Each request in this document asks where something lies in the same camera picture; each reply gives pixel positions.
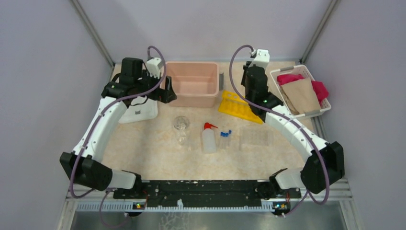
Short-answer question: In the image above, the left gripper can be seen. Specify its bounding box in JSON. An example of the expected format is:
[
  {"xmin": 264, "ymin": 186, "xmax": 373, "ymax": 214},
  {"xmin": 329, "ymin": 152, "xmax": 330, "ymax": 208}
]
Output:
[{"xmin": 134, "ymin": 69, "xmax": 176, "ymax": 103}]

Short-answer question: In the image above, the red cloth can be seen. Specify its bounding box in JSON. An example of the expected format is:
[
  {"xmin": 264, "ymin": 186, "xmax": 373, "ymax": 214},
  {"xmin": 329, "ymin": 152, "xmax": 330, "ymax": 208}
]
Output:
[{"xmin": 277, "ymin": 74, "xmax": 329, "ymax": 104}]

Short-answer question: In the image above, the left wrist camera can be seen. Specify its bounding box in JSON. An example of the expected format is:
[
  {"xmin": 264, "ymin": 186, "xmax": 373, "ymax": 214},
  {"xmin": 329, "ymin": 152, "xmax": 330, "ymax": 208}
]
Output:
[{"xmin": 146, "ymin": 57, "xmax": 164, "ymax": 79}]

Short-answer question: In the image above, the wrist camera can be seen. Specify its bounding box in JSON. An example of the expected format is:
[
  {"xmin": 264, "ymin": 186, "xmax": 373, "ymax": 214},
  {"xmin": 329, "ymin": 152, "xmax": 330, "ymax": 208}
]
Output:
[
  {"xmin": 249, "ymin": 49, "xmax": 270, "ymax": 69},
  {"xmin": 146, "ymin": 57, "xmax": 164, "ymax": 79}
]

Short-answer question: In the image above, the white bin lid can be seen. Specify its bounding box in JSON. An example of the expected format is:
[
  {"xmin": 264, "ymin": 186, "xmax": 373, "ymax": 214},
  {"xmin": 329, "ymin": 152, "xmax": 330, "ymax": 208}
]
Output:
[{"xmin": 119, "ymin": 96, "xmax": 158, "ymax": 124}]

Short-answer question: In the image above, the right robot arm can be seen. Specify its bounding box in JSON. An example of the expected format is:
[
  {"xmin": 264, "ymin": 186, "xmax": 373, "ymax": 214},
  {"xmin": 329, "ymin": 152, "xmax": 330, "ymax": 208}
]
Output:
[{"xmin": 241, "ymin": 61, "xmax": 345, "ymax": 197}]

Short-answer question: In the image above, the pink plastic bin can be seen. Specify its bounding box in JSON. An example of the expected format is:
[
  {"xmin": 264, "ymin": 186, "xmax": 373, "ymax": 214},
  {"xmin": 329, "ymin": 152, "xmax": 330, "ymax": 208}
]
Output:
[{"xmin": 166, "ymin": 61, "xmax": 220, "ymax": 108}]

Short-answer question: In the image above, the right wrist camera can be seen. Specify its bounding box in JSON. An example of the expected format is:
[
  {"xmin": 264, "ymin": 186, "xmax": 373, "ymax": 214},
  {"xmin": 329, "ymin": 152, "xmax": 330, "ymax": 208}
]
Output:
[{"xmin": 249, "ymin": 49, "xmax": 270, "ymax": 69}]

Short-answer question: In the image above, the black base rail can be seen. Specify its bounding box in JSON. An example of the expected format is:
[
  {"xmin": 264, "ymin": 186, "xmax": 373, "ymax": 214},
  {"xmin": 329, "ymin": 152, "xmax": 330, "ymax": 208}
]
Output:
[{"xmin": 113, "ymin": 180, "xmax": 302, "ymax": 208}]

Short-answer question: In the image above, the blue capped tube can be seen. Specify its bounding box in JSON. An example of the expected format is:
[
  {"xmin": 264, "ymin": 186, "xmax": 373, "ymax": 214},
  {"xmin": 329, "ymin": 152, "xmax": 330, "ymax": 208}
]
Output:
[
  {"xmin": 219, "ymin": 132, "xmax": 225, "ymax": 149},
  {"xmin": 224, "ymin": 133, "xmax": 228, "ymax": 149},
  {"xmin": 227, "ymin": 130, "xmax": 232, "ymax": 147}
]

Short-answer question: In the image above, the yellow test tube rack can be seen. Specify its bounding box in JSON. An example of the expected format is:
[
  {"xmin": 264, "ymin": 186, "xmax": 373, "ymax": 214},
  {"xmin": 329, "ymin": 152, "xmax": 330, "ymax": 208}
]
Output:
[{"xmin": 218, "ymin": 91, "xmax": 263, "ymax": 124}]

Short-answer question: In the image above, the white wash bottle red cap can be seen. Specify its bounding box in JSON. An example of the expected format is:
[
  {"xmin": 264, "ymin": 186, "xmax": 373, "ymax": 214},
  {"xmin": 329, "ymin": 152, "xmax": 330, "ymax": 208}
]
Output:
[{"xmin": 202, "ymin": 122, "xmax": 218, "ymax": 153}]

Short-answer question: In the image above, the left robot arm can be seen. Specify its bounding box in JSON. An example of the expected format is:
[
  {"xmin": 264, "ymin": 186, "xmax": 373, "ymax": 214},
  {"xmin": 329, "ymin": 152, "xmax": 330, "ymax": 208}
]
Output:
[{"xmin": 60, "ymin": 57, "xmax": 177, "ymax": 198}]

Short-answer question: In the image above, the white perforated basket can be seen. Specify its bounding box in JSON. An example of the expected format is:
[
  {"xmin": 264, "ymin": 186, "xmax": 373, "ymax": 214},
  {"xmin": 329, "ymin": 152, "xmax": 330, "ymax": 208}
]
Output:
[{"xmin": 270, "ymin": 65, "xmax": 331, "ymax": 119}]

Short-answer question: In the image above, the beige cloth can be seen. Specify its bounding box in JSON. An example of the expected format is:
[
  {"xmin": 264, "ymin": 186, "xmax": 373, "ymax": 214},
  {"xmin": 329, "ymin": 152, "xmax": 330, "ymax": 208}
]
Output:
[{"xmin": 281, "ymin": 78, "xmax": 321, "ymax": 115}]

